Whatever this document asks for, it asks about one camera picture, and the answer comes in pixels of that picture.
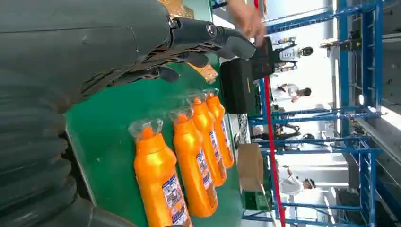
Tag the orange drink bottle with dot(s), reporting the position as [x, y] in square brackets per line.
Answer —
[220, 114]
[191, 163]
[203, 120]
[153, 172]

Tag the green table mat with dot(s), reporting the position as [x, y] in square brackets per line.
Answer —
[106, 141]

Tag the black case yellow label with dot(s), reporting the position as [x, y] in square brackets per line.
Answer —
[238, 87]

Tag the cardboard box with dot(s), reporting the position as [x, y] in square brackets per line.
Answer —
[250, 166]

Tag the small yellow sheet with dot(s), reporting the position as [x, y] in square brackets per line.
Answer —
[205, 73]

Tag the green plastic crate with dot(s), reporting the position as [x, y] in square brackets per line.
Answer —
[255, 200]

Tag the black tablet on stand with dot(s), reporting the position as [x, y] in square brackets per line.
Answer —
[264, 59]

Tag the large yellow sheet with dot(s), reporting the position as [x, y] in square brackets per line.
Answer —
[175, 7]

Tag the person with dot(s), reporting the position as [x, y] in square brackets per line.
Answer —
[288, 91]
[291, 185]

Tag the blue metal rack frame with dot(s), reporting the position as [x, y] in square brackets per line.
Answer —
[365, 175]
[343, 78]

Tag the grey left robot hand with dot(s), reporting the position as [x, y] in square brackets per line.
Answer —
[78, 40]

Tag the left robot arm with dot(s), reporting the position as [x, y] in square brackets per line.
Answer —
[28, 163]

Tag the red pole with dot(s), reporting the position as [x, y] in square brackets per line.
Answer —
[272, 147]

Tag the person's right hand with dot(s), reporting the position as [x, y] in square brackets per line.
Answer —
[247, 18]

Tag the white humanoid robot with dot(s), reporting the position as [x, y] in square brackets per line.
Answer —
[289, 54]

